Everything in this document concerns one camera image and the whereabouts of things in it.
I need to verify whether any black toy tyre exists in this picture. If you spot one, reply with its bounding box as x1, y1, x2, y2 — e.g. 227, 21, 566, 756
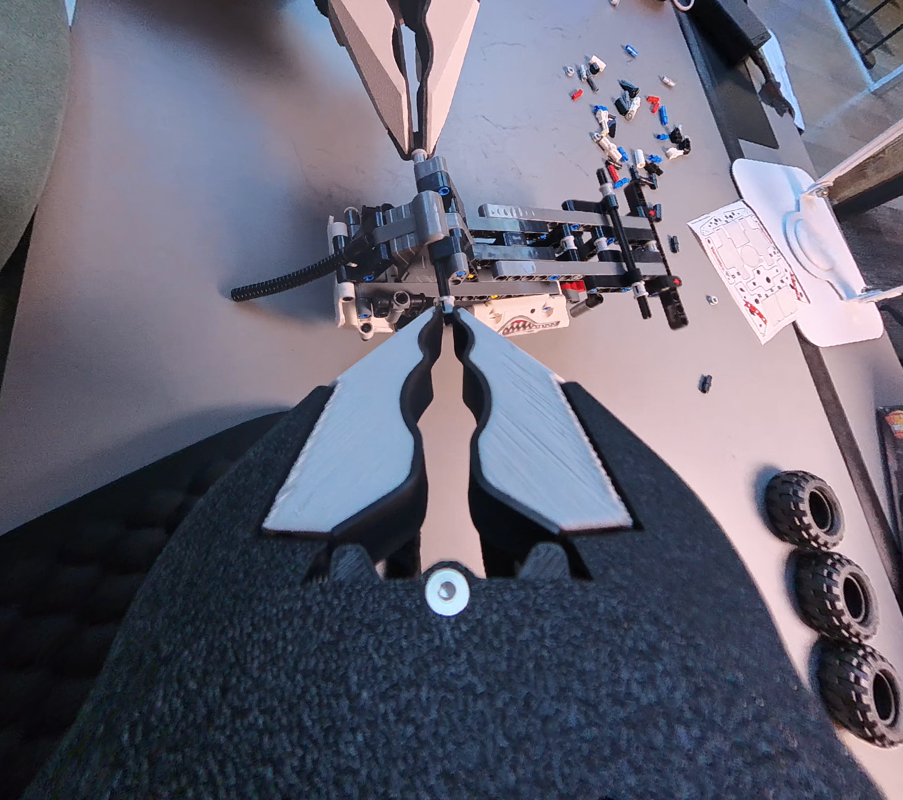
793, 552, 880, 643
765, 470, 846, 550
811, 640, 903, 749

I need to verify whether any pile of small toy parts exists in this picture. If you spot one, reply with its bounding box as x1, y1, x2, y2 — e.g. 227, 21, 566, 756
562, 44, 694, 190

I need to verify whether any grey desk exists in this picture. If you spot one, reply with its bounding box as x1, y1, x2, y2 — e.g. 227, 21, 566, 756
0, 0, 903, 800

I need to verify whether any toy truck chassis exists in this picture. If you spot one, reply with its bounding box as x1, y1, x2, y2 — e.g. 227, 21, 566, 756
231, 154, 691, 341

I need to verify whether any white book stand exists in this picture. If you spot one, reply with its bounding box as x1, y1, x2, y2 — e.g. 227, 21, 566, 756
731, 119, 903, 347

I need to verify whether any toy truck box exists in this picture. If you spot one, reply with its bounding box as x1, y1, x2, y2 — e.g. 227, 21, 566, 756
875, 401, 903, 483

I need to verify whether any person's torso green sweatshirt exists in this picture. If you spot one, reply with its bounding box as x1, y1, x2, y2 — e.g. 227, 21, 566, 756
0, 0, 71, 265

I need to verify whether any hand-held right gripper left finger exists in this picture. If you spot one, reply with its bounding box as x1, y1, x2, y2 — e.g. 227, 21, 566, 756
261, 308, 441, 536

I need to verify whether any white sticker sheet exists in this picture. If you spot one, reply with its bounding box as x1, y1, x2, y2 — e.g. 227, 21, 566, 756
688, 200, 812, 346

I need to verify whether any black power adapter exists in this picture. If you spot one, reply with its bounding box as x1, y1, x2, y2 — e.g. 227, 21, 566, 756
695, 0, 771, 67

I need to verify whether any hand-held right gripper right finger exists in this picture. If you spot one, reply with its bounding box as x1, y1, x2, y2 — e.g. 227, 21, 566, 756
453, 308, 635, 535

